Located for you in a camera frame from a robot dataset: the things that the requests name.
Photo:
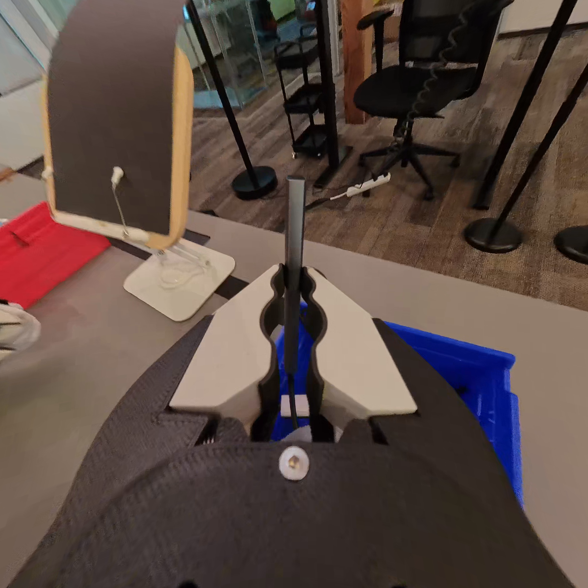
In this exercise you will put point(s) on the red plastic bin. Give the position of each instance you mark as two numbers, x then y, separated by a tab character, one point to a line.
41	253

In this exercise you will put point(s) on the grey usb hub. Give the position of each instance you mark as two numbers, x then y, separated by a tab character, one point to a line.
297	239

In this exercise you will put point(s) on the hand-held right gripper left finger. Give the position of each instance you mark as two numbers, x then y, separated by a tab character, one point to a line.
225	363

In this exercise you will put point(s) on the black office chair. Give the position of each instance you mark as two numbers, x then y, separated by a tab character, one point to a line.
423	83

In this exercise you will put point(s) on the black round-base pole stand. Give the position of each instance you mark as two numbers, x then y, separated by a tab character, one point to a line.
253	182

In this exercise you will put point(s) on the black rolling cart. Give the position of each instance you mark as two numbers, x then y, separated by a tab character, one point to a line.
308	101

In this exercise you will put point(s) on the white power strip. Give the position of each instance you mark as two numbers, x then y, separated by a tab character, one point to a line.
354	190

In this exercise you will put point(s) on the blue plastic bin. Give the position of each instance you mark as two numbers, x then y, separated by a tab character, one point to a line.
469	377

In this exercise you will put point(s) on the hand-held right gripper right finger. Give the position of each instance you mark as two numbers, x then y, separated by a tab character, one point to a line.
363	363

